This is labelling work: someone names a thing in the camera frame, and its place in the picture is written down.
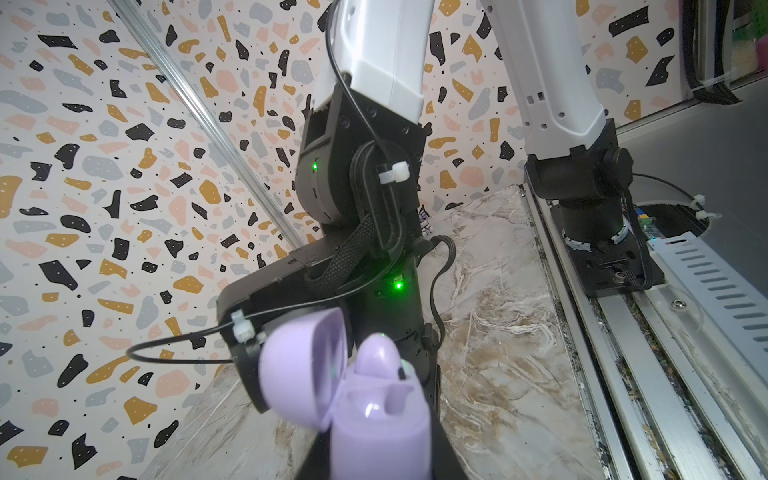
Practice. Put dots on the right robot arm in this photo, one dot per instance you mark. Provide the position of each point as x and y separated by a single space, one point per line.
357 175

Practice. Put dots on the purple earbud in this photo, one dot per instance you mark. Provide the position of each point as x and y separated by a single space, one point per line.
378 357

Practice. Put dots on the purple earbud charging case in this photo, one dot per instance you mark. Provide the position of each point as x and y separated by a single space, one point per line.
379 429

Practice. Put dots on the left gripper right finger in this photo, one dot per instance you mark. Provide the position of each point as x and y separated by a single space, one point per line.
445 463

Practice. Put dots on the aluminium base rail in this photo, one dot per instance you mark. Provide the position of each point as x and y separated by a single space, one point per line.
674 378

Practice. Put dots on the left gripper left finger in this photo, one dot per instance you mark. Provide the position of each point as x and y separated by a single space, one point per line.
316 465

